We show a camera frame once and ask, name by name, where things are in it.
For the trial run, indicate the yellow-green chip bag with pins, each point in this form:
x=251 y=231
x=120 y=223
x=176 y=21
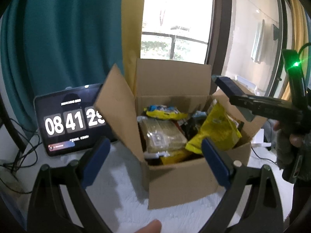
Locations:
x=219 y=128

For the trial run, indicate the yellow black snack bag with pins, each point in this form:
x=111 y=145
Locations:
x=176 y=156

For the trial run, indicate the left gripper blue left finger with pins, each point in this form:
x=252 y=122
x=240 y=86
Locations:
x=92 y=161

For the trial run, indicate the tablet showing clock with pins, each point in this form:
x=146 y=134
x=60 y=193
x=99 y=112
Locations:
x=68 y=121

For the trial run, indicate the left hand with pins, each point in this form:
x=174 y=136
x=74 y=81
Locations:
x=154 y=226

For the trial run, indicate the teal yellow left curtain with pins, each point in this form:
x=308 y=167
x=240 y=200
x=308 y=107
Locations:
x=49 y=45

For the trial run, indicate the yellow teal right curtain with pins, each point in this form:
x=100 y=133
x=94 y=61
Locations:
x=300 y=34

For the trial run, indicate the black gold snack pouch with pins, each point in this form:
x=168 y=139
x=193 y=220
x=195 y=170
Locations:
x=191 y=127

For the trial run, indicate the right hand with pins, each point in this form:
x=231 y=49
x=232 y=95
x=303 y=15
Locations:
x=295 y=140

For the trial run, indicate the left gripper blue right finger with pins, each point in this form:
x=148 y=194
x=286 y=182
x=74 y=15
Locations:
x=219 y=162

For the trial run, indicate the blue yellow snack bag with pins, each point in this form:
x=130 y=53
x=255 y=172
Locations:
x=163 y=112

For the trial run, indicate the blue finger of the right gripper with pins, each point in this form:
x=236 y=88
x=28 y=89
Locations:
x=227 y=85

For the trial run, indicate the brown cardboard box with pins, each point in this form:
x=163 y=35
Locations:
x=171 y=174

